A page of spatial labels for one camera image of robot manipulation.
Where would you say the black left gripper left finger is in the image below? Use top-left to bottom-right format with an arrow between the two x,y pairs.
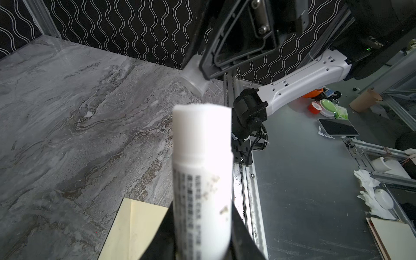
140,203 -> 176,260

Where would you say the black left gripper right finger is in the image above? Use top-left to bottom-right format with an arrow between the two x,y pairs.
230,204 -> 265,260

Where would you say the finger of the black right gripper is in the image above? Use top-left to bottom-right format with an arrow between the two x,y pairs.
199,1 -> 309,80

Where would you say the cream envelope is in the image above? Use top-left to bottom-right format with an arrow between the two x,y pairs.
99,198 -> 168,260

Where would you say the white glue stick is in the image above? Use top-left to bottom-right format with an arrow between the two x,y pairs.
172,104 -> 233,260

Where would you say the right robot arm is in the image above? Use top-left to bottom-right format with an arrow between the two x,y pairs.
188,1 -> 416,142

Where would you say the tablet on floor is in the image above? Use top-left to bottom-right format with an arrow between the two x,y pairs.
318,119 -> 360,137

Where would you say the cardboard paper cup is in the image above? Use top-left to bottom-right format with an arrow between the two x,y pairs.
349,89 -> 382,113

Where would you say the aluminium frame corner post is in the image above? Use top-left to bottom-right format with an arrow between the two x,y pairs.
23,0 -> 62,39

